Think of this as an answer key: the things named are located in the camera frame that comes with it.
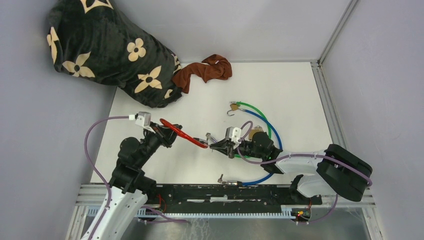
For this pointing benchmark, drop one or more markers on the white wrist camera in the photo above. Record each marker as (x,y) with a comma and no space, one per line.
(233,134)
(142,119)

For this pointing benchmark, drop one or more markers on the green cable lock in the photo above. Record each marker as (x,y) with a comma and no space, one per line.
(244,107)

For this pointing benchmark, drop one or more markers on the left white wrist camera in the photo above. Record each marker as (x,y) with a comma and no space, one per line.
(142,119)

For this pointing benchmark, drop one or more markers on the small brass padlock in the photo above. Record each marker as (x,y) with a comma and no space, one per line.
(233,107)

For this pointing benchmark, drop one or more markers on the red cable lock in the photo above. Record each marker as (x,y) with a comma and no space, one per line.
(184,135)

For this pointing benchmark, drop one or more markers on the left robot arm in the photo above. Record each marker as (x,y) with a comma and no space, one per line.
(129,188)

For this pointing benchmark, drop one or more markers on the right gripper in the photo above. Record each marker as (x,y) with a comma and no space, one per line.
(225,147)

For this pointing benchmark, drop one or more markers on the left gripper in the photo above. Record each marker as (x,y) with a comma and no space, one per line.
(165,135)

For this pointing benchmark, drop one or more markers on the white cable duct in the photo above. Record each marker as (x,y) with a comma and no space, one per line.
(286,213)

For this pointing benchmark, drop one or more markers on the aluminium frame rail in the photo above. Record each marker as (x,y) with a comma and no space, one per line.
(329,107)

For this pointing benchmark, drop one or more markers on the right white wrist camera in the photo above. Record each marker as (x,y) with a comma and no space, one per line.
(233,134)

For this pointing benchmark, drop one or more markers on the black floral plush blanket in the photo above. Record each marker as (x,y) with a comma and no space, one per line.
(96,41)

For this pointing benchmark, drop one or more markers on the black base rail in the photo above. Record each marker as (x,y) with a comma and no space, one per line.
(224,199)

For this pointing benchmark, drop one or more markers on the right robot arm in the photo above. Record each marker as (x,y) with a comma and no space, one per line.
(332,171)

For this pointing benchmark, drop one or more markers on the brown towel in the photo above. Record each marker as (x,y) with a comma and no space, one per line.
(213,67)

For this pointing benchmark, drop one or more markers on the blue cable lock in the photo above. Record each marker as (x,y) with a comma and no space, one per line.
(270,129)

